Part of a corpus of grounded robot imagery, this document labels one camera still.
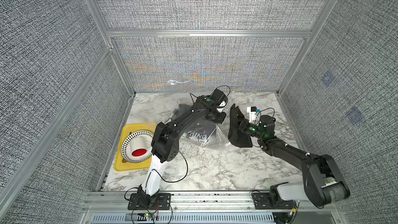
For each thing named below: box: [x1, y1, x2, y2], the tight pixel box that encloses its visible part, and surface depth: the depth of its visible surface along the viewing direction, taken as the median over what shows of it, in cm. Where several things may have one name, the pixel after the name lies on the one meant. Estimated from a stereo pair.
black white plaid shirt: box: [184, 130, 208, 145], surface depth 94 cm
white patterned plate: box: [121, 130, 155, 163], surface depth 88 cm
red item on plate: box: [131, 148, 148, 157], surface depth 83 cm
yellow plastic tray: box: [114, 122, 156, 172], surface depth 87 cm
